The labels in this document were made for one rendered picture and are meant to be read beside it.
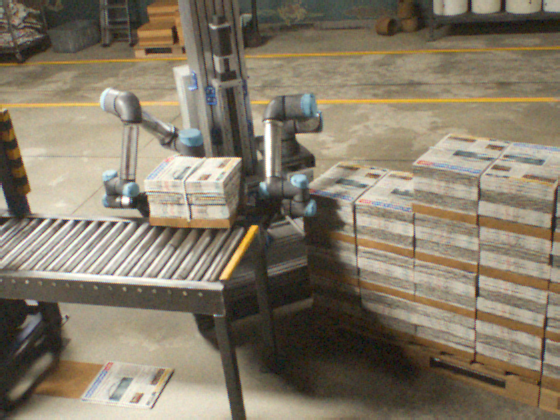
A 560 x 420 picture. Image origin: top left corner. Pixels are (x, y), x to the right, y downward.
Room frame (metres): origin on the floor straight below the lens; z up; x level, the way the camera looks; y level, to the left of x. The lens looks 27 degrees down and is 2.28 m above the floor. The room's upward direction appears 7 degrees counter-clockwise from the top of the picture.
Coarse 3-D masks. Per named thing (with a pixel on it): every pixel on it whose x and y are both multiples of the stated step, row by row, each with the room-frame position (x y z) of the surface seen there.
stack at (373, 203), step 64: (320, 192) 3.01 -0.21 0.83; (384, 192) 2.93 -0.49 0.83; (320, 256) 3.00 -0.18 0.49; (384, 256) 2.78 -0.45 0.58; (448, 256) 2.60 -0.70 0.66; (512, 256) 2.43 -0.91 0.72; (320, 320) 3.02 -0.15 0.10; (384, 320) 2.79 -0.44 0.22; (448, 320) 2.60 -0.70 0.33; (512, 320) 2.42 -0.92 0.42; (512, 384) 2.41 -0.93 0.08
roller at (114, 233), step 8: (120, 224) 2.98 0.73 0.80; (112, 232) 2.90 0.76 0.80; (120, 232) 2.93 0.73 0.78; (104, 240) 2.83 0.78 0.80; (112, 240) 2.86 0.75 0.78; (96, 248) 2.77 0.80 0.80; (104, 248) 2.79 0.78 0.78; (88, 256) 2.70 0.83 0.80; (96, 256) 2.72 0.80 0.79; (80, 264) 2.64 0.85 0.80; (88, 264) 2.66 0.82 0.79; (72, 272) 2.58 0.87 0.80; (80, 272) 2.59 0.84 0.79
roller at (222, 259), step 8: (240, 232) 2.77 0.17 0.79; (232, 240) 2.70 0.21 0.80; (240, 240) 2.74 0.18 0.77; (224, 248) 2.64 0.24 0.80; (232, 248) 2.65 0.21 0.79; (224, 256) 2.58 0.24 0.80; (216, 264) 2.51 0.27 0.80; (224, 264) 2.54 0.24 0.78; (208, 272) 2.46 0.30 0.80; (216, 272) 2.47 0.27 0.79; (208, 280) 2.40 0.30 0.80; (216, 280) 2.45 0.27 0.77
